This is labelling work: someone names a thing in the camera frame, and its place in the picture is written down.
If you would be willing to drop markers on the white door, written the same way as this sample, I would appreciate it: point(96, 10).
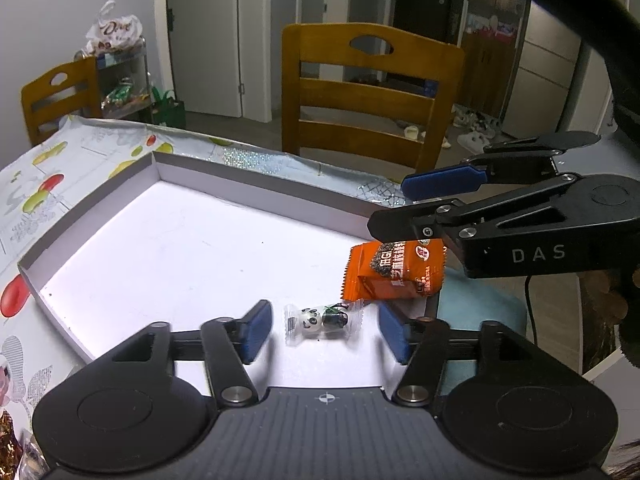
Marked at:
point(220, 35)

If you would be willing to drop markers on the orange snack packet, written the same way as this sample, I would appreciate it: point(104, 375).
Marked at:
point(395, 275)

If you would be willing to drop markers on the gold foil wrapper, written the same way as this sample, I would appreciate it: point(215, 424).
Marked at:
point(7, 440)

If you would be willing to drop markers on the person's right forearm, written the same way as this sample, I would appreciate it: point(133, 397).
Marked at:
point(605, 310)

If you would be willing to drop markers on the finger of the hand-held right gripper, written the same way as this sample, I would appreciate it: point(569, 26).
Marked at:
point(400, 225)
point(440, 181)

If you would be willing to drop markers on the white plastic bag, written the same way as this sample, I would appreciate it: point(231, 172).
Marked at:
point(112, 30)

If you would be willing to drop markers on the white wardrobe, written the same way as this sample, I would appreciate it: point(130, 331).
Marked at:
point(540, 70)

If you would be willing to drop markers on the green tote bag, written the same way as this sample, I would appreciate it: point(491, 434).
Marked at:
point(167, 112)

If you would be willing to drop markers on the metal rack cart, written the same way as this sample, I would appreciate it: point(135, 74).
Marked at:
point(125, 67)

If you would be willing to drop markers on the dark entrance door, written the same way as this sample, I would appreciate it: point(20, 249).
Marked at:
point(425, 0)

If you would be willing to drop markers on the brown shoe cabinet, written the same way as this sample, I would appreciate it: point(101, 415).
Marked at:
point(480, 70)

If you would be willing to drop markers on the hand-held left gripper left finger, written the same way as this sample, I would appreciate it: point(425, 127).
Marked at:
point(257, 332)

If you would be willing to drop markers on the dark blurred bar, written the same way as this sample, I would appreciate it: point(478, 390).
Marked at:
point(590, 15)

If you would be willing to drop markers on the green snack packets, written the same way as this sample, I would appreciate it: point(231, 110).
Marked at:
point(122, 94)

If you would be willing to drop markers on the white slipper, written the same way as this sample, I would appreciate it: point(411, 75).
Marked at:
point(412, 132)
point(475, 141)

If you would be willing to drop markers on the wooden chair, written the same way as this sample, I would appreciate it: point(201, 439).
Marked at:
point(60, 105)
point(360, 105)

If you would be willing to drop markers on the white shallow cardboard box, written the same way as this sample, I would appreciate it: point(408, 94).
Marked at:
point(175, 260)

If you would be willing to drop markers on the fruit print tablecloth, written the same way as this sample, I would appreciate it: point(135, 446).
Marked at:
point(75, 170)

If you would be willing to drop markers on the panda print candy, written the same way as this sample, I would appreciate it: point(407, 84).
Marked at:
point(312, 320)

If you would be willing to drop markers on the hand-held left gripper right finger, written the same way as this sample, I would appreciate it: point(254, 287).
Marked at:
point(395, 332)

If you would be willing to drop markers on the pile of shoes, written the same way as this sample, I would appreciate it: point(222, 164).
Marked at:
point(475, 120)

